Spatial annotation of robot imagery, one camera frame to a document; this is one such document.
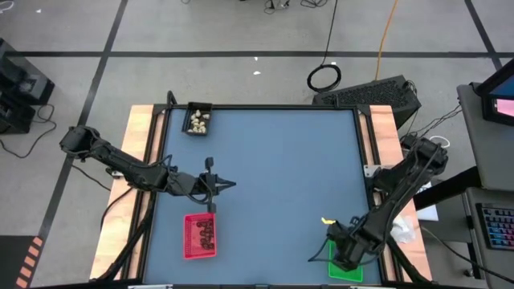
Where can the black computer tower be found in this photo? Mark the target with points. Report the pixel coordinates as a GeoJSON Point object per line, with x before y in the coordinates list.
{"type": "Point", "coordinates": [369, 96]}

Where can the black mesh bin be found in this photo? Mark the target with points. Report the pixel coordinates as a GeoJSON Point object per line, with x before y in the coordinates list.
{"type": "Point", "coordinates": [186, 116]}

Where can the green plastic basket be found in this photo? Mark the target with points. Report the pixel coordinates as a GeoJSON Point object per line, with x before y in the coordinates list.
{"type": "Point", "coordinates": [345, 277]}

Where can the grey desk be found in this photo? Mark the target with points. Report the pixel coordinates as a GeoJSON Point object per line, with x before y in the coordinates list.
{"type": "Point", "coordinates": [482, 152]}
{"type": "Point", "coordinates": [474, 241]}

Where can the black mat orange stripes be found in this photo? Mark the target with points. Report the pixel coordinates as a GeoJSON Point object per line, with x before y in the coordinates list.
{"type": "Point", "coordinates": [12, 265]}

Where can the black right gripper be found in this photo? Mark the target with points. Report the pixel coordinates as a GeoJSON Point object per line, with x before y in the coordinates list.
{"type": "Point", "coordinates": [353, 245]}

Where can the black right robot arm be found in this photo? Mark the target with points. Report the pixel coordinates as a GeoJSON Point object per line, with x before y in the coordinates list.
{"type": "Point", "coordinates": [401, 188]}

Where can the black power adapter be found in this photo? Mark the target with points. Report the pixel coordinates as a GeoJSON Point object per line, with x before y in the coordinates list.
{"type": "Point", "coordinates": [406, 139]}

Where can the wooden side board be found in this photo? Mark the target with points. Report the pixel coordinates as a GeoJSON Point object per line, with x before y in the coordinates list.
{"type": "Point", "coordinates": [132, 120]}
{"type": "Point", "coordinates": [385, 120]}

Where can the black desk leg bar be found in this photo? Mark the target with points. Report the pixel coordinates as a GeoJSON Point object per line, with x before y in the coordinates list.
{"type": "Point", "coordinates": [454, 186]}

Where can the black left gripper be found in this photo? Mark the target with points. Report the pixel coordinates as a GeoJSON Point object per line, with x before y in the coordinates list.
{"type": "Point", "coordinates": [201, 184]}

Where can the red plastic basket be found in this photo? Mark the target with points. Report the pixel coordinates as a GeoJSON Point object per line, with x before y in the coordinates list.
{"type": "Point", "coordinates": [190, 241]}

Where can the yellow tape tag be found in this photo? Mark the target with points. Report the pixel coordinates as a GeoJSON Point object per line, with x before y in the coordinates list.
{"type": "Point", "coordinates": [328, 221]}

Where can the computer monitor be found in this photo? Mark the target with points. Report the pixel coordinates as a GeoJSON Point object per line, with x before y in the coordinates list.
{"type": "Point", "coordinates": [502, 106]}

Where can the white crumpled cloth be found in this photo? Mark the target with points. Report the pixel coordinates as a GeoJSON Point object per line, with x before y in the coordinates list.
{"type": "Point", "coordinates": [403, 230]}

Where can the white paper sheet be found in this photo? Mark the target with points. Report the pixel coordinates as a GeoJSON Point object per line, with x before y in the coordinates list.
{"type": "Point", "coordinates": [429, 208]}

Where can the backlit keyboard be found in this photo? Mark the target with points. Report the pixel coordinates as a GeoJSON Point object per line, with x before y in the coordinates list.
{"type": "Point", "coordinates": [498, 226]}

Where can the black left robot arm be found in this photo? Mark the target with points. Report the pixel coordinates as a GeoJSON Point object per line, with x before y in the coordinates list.
{"type": "Point", "coordinates": [120, 164]}

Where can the black equipment stack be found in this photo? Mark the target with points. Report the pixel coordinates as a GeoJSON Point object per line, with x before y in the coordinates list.
{"type": "Point", "coordinates": [20, 92]}

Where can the grey metal bracket plate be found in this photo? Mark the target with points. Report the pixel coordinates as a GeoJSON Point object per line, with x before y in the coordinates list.
{"type": "Point", "coordinates": [368, 169]}

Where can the black support strut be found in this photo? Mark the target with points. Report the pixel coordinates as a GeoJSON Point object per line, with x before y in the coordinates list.
{"type": "Point", "coordinates": [405, 265]}
{"type": "Point", "coordinates": [118, 260]}

